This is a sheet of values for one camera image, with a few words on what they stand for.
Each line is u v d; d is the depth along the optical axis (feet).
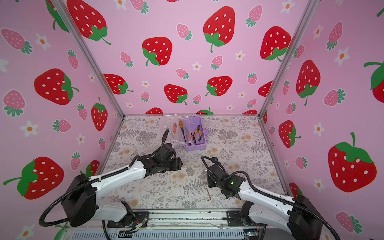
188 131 3.59
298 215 1.33
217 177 1.98
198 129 3.64
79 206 1.34
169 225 2.40
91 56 2.82
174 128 3.40
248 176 1.89
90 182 1.45
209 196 2.68
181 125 3.39
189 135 3.50
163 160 2.09
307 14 2.32
